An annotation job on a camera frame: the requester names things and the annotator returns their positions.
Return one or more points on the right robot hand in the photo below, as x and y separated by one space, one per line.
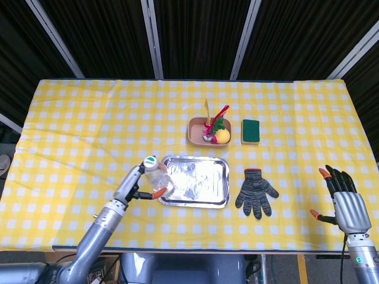
346 207

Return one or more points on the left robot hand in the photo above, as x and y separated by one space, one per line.
136 185

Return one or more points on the clear plastic bottle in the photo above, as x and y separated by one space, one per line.
156 177

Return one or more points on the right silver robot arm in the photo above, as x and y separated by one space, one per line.
362 260

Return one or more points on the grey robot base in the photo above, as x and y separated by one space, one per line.
183 269

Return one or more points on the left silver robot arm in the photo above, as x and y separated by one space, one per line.
89 245

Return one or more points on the rectangular metal tray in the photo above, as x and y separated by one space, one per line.
197 183

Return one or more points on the brown rectangular bowl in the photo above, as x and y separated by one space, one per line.
197 136

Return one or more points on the yellow checkered tablecloth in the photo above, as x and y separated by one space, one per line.
89 118

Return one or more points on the grey knitted work glove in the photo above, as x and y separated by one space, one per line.
256 192

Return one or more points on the colourful feather shuttlecock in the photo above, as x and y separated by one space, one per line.
210 125

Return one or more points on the yellow toy fruit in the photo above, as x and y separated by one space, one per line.
222 136

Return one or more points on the green and yellow sponge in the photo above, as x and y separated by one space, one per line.
250 131

